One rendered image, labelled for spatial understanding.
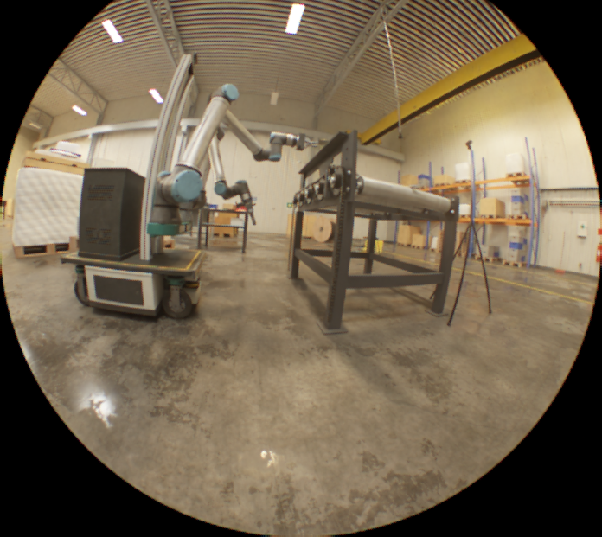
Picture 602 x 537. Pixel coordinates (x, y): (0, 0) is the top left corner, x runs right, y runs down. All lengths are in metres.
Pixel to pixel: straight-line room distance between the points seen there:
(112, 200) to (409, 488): 1.66
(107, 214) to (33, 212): 2.18
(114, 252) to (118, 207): 0.25
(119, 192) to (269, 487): 1.37
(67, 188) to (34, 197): 0.56
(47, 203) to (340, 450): 3.53
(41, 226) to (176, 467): 3.13
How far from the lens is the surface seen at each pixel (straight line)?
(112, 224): 1.33
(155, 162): 1.37
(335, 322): 1.26
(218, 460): 0.67
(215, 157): 1.63
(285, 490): 0.63
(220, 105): 1.23
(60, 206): 3.47
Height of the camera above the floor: 0.60
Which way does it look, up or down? 3 degrees down
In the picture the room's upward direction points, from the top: 5 degrees clockwise
